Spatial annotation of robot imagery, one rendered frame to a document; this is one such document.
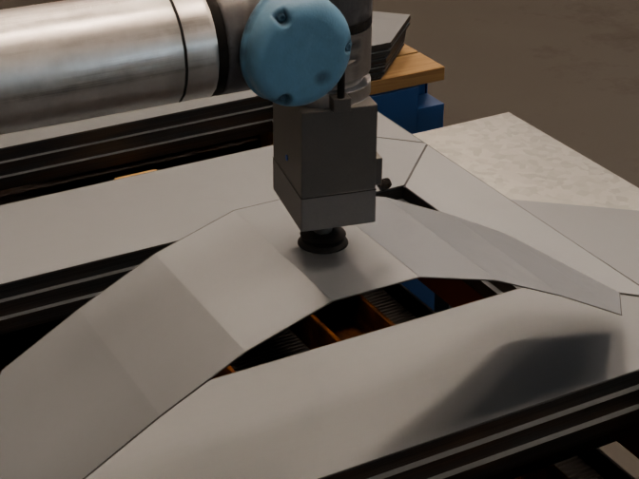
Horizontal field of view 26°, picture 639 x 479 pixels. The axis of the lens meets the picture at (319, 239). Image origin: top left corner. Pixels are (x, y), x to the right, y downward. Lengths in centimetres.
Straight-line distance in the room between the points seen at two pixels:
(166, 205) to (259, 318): 54
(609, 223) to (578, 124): 231
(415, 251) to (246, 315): 17
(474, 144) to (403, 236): 86
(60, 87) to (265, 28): 13
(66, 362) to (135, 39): 39
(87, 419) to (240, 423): 19
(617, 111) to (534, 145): 213
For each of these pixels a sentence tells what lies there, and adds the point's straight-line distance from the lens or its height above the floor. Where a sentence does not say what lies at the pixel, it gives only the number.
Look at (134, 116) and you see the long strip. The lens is 186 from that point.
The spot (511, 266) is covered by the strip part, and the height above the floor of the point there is 98.
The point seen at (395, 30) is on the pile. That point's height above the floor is 85.
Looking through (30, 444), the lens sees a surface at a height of 93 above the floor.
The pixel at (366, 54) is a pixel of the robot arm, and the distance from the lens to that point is 109.
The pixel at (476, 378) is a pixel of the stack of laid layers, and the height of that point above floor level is 87.
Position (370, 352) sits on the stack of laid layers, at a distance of 134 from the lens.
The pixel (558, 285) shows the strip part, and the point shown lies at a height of 96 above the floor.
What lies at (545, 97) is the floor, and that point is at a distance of 425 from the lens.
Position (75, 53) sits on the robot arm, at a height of 130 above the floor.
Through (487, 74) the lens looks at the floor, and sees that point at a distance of 440.
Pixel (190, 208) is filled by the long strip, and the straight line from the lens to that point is 161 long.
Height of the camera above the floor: 159
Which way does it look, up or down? 28 degrees down
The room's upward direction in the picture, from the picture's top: straight up
